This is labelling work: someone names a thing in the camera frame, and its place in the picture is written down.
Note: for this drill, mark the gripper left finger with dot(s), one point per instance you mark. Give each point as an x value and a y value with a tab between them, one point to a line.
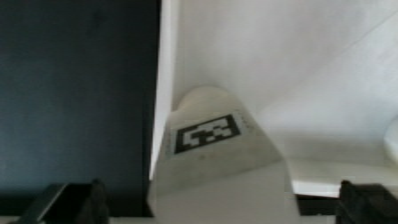
70	204

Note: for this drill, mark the white table leg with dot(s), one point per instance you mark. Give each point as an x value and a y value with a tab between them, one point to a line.
221	182

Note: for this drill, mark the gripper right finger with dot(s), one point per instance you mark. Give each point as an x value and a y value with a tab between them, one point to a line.
367	204

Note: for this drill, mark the white square table top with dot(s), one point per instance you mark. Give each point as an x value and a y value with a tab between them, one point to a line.
301	54

